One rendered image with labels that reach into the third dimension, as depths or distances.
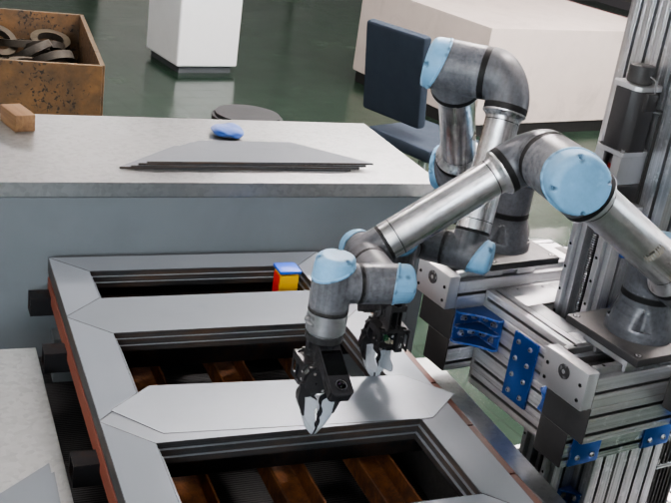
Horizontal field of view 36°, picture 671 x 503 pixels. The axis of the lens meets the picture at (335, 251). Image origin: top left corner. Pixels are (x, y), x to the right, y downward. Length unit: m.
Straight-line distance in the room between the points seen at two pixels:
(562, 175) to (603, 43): 6.57
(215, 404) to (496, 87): 0.89
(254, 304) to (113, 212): 0.47
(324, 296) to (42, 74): 3.14
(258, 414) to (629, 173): 1.02
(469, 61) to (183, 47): 6.23
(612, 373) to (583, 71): 6.18
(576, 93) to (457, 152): 5.88
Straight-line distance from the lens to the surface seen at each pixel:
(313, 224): 2.93
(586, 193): 1.91
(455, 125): 2.43
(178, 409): 2.12
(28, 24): 5.93
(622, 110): 2.44
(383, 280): 1.86
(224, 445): 2.05
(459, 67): 2.27
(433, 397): 2.29
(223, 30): 8.50
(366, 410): 2.19
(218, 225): 2.84
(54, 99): 4.85
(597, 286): 2.54
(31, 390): 2.37
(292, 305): 2.59
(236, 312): 2.52
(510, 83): 2.25
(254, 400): 2.17
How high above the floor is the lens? 1.97
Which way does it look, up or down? 22 degrees down
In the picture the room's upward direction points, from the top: 8 degrees clockwise
